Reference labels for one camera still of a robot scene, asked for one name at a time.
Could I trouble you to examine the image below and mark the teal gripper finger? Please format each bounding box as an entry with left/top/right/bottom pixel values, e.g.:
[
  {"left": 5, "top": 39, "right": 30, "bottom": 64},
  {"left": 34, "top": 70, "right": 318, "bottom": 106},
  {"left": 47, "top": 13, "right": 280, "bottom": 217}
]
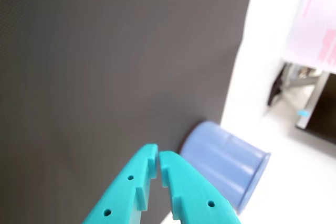
[
  {"left": 82, "top": 143, "right": 159, "bottom": 224},
  {"left": 158, "top": 151, "right": 242, "bottom": 224}
]

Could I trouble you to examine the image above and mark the black hanging object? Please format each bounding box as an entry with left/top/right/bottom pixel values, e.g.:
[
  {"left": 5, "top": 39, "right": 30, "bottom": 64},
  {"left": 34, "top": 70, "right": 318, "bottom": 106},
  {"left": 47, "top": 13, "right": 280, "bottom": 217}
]
[{"left": 267, "top": 63, "right": 286, "bottom": 106}]

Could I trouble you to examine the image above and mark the black panel with metal edge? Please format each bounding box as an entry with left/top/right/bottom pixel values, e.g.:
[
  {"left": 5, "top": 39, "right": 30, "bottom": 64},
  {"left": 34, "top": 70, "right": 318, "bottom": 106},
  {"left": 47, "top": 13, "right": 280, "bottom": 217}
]
[{"left": 295, "top": 71, "right": 336, "bottom": 146}]

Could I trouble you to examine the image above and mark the white sheet with pink print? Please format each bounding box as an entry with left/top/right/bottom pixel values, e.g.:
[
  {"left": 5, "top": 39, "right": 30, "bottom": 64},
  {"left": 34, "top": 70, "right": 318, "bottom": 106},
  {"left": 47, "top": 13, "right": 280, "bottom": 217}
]
[{"left": 284, "top": 0, "right": 336, "bottom": 74}]

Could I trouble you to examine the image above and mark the light blue plastic pot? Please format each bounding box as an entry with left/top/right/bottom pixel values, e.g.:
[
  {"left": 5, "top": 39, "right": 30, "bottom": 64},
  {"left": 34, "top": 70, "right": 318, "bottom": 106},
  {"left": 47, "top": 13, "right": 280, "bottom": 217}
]
[{"left": 180, "top": 121, "right": 271, "bottom": 216}]

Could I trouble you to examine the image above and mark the dark grey work mat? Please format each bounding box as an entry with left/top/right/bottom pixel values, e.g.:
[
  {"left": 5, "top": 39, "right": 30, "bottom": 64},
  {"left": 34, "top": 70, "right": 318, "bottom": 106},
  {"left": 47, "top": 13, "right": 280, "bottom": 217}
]
[{"left": 0, "top": 0, "right": 257, "bottom": 224}]

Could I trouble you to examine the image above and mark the grey metal table frame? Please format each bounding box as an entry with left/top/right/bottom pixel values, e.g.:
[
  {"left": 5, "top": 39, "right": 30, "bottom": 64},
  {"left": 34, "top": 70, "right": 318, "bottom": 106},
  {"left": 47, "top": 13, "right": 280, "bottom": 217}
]
[{"left": 282, "top": 62, "right": 330, "bottom": 115}]

